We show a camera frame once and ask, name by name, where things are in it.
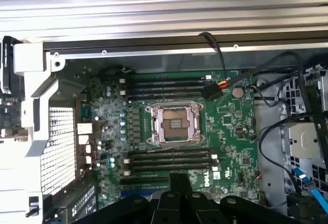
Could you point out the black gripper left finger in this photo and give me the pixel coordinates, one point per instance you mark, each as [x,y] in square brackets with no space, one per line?
[169,208]

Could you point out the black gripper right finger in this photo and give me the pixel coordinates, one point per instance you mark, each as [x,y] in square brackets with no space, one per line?
[197,208]

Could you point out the black RAM slot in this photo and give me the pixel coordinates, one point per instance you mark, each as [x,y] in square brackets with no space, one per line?
[166,78]
[166,96]
[153,170]
[166,84]
[166,152]
[166,90]
[166,158]
[166,164]

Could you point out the blue expansion slot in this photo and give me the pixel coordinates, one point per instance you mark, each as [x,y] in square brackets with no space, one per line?
[135,193]

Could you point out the long black expansion slot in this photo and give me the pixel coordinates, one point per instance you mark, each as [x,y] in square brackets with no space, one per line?
[143,180]

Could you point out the green Dell motherboard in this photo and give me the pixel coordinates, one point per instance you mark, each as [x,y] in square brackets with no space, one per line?
[230,131]

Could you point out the metal CPU socket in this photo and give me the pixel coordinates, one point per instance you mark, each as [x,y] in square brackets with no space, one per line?
[191,121]

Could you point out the white fan header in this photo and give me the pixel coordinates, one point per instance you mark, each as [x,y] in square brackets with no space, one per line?
[88,160]
[88,149]

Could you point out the silver port block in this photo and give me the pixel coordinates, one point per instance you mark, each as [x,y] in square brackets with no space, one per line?
[84,139]
[84,128]

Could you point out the black power plug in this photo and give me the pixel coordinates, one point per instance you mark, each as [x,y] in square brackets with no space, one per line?
[212,92]

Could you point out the silver coin battery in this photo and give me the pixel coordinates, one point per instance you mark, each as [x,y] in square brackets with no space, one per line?
[237,92]

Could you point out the teal port connector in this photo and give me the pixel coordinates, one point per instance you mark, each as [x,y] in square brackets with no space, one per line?
[86,113]

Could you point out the small black lever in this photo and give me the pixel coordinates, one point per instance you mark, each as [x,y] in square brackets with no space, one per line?
[33,204]

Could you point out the metal disk bay cage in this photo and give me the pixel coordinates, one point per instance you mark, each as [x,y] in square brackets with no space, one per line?
[294,93]

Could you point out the open metal PC case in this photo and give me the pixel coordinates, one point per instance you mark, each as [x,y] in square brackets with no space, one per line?
[179,51]

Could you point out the black graphics card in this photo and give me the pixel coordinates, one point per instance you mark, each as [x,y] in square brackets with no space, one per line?
[7,65]

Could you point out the silver disk bracket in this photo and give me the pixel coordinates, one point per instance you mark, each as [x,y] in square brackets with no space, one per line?
[305,139]

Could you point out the white metal chassis bracket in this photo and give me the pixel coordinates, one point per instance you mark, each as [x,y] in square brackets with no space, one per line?
[10,178]

